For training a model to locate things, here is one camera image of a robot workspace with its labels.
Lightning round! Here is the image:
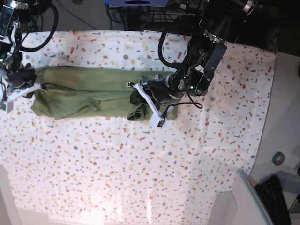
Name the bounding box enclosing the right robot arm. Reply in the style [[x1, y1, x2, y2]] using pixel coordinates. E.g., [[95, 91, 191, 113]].
[[0, 0, 59, 101]]

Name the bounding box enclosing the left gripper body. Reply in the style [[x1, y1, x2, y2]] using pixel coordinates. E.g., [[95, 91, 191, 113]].
[[142, 74, 184, 108]]

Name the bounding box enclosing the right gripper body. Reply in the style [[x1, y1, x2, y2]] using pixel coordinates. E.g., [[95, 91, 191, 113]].
[[6, 63, 37, 90]]

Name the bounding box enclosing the terrazzo patterned tablecloth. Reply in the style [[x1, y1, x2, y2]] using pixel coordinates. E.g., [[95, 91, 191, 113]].
[[0, 43, 277, 225]]

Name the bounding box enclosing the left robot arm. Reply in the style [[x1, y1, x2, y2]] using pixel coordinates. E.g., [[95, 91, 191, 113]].
[[140, 0, 257, 107]]

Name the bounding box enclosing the white plastic bin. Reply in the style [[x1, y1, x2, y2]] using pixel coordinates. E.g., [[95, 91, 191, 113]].
[[208, 169, 274, 225]]

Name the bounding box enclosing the green t-shirt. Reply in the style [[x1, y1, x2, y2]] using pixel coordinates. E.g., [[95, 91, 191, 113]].
[[31, 67, 172, 121]]

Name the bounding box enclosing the black keyboard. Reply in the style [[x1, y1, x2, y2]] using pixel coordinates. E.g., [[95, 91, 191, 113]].
[[254, 175, 291, 225]]

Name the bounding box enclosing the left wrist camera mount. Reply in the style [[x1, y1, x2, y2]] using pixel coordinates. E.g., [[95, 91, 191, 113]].
[[126, 82, 179, 128]]

